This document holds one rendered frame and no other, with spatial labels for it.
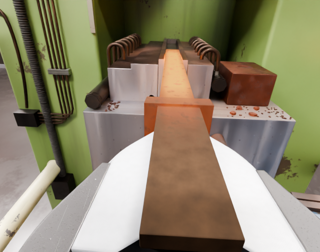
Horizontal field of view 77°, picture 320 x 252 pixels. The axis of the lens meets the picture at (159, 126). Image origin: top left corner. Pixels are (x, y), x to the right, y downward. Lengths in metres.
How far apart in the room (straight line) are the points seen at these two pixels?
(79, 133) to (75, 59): 0.22
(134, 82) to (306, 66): 0.43
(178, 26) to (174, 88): 0.69
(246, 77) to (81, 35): 0.39
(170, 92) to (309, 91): 0.53
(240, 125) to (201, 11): 0.57
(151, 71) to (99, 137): 0.16
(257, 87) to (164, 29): 0.52
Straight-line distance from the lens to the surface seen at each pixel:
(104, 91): 0.40
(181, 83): 0.20
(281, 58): 0.60
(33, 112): 0.67
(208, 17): 0.88
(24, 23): 0.60
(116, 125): 0.38
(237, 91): 0.43
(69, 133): 0.68
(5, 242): 0.61
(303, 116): 0.69
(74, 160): 0.74
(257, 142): 0.42
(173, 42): 0.79
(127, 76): 0.41
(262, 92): 0.45
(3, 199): 1.72
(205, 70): 0.40
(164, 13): 0.87
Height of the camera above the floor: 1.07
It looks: 28 degrees down
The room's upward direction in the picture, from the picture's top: 2 degrees clockwise
